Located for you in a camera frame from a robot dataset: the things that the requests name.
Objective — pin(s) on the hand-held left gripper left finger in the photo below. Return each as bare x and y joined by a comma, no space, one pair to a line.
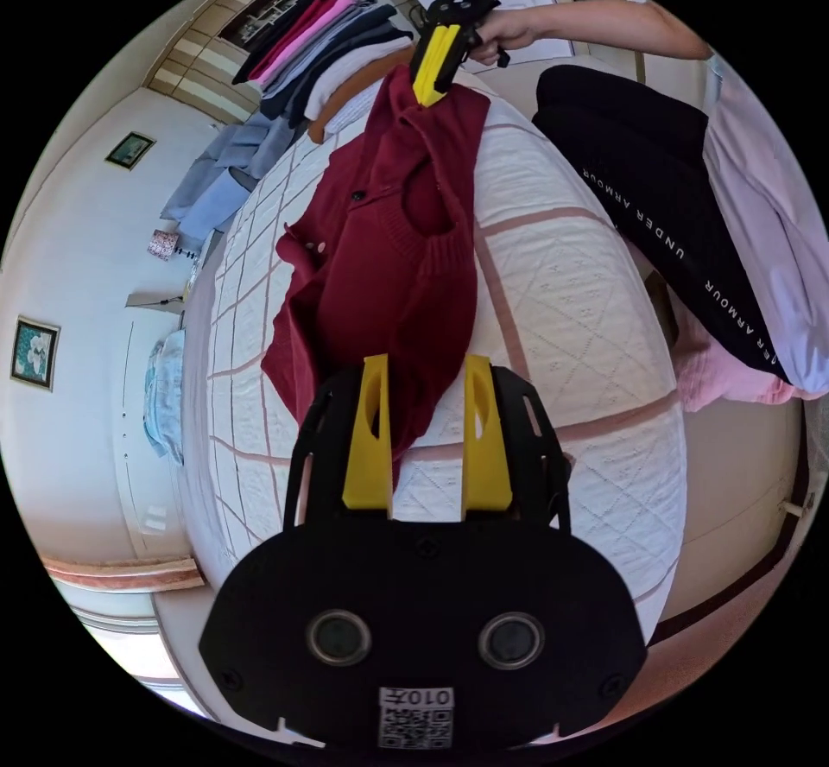
366,456

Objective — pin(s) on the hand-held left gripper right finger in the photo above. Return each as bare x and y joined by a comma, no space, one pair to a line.
487,462

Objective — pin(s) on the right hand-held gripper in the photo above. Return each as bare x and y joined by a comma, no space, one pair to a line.
461,8

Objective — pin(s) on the brick red button sweater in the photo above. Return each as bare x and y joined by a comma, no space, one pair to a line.
388,249

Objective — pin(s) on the person's right forearm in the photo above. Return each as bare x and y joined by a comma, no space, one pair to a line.
602,22

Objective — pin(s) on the person's right hand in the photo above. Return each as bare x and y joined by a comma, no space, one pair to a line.
508,32

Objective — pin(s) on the pile of clothes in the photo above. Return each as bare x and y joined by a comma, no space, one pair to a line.
324,48

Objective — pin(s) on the bed with white quilt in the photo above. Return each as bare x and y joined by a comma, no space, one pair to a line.
583,300

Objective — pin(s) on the light blue cloth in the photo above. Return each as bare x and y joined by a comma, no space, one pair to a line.
165,391

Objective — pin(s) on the person's body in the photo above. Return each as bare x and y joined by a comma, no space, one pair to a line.
648,151

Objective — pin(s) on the small dotted lamp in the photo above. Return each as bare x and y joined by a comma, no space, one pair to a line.
162,244

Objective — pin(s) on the small framed picture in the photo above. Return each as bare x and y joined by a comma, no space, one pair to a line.
131,150

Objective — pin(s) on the framed flower picture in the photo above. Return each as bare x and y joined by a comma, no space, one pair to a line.
35,352

